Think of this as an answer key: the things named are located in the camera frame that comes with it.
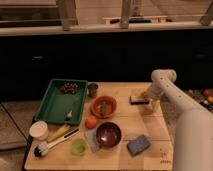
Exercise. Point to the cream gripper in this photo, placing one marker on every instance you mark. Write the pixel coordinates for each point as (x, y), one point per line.
(154, 103)

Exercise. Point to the black whiteboard eraser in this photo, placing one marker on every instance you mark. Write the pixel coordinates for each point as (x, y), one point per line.
(136, 100)

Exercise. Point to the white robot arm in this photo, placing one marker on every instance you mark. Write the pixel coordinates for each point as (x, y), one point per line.
(193, 143)

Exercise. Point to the blue sponge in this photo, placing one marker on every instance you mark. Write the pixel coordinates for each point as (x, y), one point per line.
(138, 145)

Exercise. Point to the green pepper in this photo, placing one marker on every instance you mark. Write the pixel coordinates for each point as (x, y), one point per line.
(103, 108)

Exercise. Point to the orange bowl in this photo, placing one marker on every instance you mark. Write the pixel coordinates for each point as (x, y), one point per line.
(111, 106)

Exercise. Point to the dark red bowl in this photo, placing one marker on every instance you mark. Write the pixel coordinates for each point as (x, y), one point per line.
(108, 135)

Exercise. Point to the orange tangerine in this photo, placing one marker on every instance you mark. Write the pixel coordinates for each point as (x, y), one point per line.
(91, 122)

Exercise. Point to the blue grey cloth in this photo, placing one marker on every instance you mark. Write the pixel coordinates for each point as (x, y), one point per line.
(91, 138)

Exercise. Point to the bunch of dark grapes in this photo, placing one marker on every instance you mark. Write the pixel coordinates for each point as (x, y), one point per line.
(69, 88)

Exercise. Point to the garlic bulb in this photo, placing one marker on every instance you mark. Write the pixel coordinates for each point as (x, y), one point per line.
(69, 115)

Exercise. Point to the small green cup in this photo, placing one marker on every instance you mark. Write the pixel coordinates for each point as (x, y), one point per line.
(78, 147)

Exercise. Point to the green plastic tray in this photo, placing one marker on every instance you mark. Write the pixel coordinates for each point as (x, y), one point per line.
(55, 105)

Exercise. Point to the yellow banana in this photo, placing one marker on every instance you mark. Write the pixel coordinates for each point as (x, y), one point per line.
(59, 132)

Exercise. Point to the white round container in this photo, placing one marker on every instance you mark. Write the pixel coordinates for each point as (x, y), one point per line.
(39, 130)

